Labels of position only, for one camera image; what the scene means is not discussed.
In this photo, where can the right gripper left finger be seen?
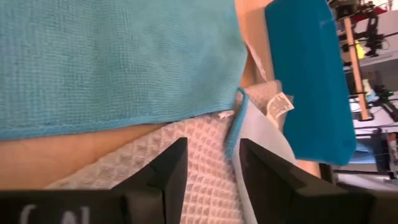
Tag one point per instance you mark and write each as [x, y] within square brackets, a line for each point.
[161, 186]

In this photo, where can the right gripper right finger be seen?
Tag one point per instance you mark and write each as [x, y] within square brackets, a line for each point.
[280, 193]

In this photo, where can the pale blue smooth towel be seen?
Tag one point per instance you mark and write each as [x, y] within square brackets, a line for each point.
[264, 137]

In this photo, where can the teal fluffy microfiber towel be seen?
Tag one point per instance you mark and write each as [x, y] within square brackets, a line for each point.
[109, 62]

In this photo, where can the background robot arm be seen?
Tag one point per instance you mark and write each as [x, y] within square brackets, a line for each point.
[373, 34]

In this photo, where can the large grey waffle towel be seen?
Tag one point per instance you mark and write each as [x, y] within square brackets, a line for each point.
[205, 174]

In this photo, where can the teal plastic bin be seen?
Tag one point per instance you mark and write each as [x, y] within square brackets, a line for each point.
[311, 77]

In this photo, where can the light wooden beam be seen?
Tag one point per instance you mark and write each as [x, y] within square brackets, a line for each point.
[357, 77]

